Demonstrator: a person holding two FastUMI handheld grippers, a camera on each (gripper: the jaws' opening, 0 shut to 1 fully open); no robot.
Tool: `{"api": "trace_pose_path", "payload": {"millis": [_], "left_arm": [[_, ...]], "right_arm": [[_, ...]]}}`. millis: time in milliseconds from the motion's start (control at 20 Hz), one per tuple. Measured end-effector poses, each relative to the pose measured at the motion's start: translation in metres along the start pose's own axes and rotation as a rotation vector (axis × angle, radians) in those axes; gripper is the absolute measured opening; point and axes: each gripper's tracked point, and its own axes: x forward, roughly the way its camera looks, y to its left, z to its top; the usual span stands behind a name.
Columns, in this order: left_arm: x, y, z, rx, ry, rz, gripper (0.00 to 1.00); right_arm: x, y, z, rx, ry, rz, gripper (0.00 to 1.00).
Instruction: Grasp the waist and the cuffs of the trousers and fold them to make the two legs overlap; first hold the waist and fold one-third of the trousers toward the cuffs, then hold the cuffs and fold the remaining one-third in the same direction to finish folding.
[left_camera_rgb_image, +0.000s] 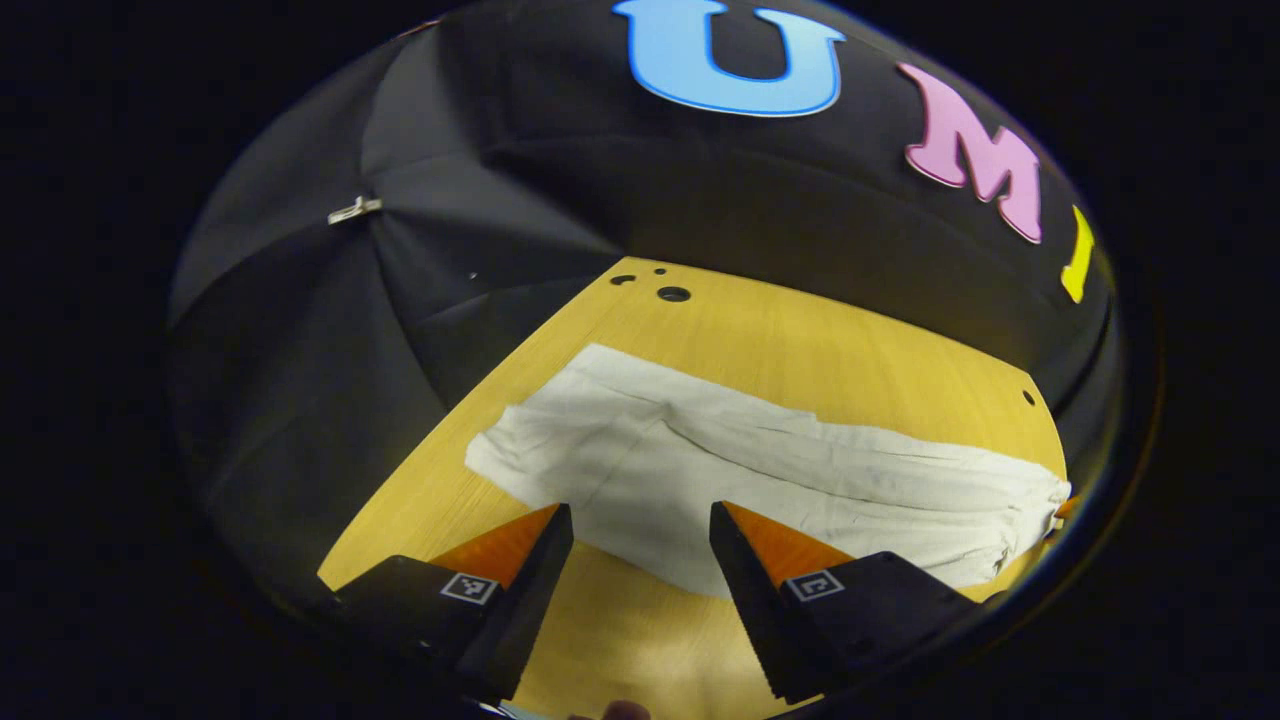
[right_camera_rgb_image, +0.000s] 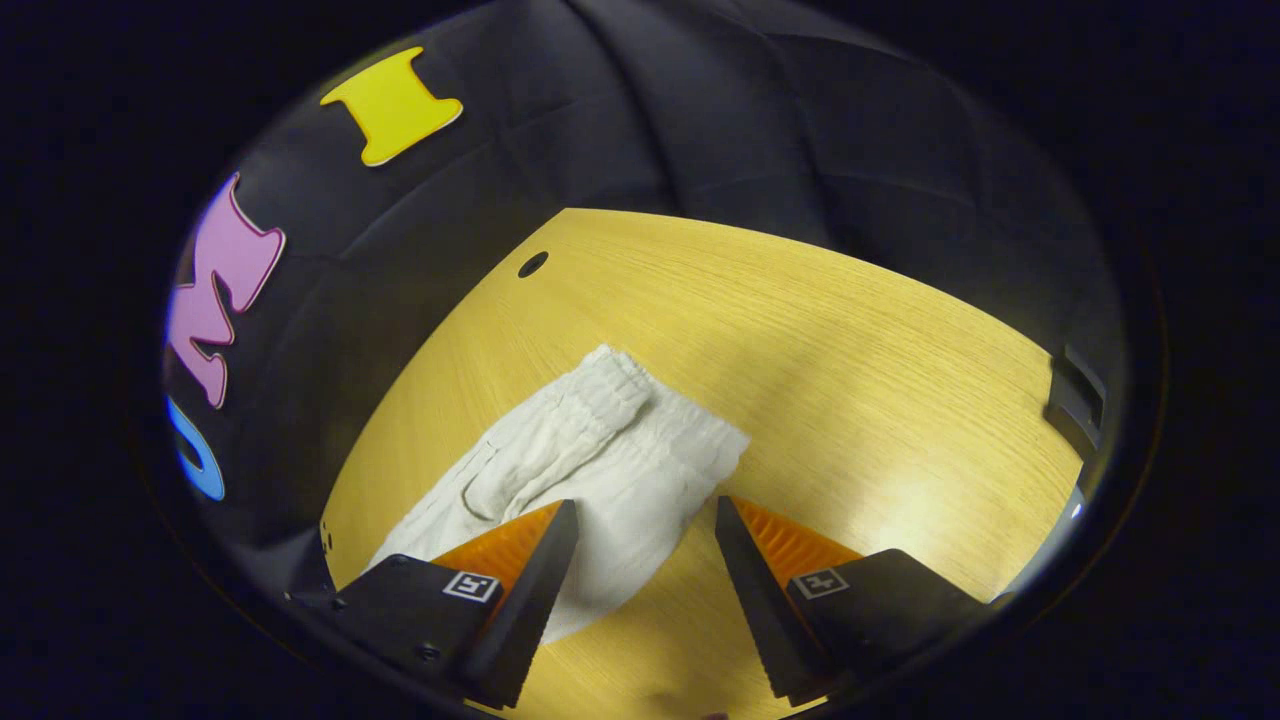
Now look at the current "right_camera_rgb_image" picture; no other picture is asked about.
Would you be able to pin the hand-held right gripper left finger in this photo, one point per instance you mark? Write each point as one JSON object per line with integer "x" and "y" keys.
{"x": 530, "y": 610}

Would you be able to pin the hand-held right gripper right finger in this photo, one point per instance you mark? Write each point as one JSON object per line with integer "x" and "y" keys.
{"x": 760, "y": 610}

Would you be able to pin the white jeans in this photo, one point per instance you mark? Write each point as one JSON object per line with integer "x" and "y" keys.
{"x": 620, "y": 440}

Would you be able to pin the dark block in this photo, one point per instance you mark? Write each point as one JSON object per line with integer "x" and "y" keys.
{"x": 1075, "y": 400}

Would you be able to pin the black backdrop cloth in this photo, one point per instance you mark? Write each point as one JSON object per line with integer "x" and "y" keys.
{"x": 700, "y": 120}

